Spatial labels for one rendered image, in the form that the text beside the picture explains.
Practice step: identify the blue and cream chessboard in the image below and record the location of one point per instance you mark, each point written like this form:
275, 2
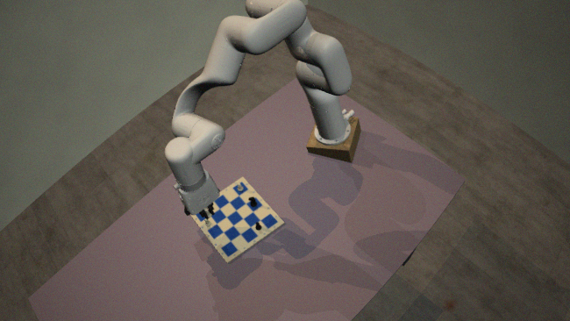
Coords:
232, 230

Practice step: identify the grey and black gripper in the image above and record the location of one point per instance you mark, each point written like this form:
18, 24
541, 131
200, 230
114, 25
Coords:
196, 201

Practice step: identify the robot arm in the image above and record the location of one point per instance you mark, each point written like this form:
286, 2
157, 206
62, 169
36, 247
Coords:
264, 29

